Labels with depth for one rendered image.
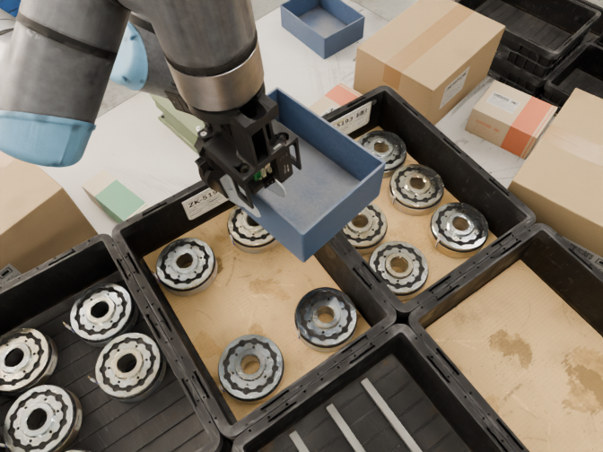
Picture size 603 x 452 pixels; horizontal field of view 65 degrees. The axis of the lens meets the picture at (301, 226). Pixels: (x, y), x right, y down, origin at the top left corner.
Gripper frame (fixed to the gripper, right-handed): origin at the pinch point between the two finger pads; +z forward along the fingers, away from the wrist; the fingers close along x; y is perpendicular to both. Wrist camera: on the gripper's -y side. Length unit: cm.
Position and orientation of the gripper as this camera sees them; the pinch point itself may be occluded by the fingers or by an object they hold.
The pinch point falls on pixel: (248, 194)
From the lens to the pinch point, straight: 60.3
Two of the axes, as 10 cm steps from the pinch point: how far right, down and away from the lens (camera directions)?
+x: 7.2, -6.3, 2.9
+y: 6.9, 6.1, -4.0
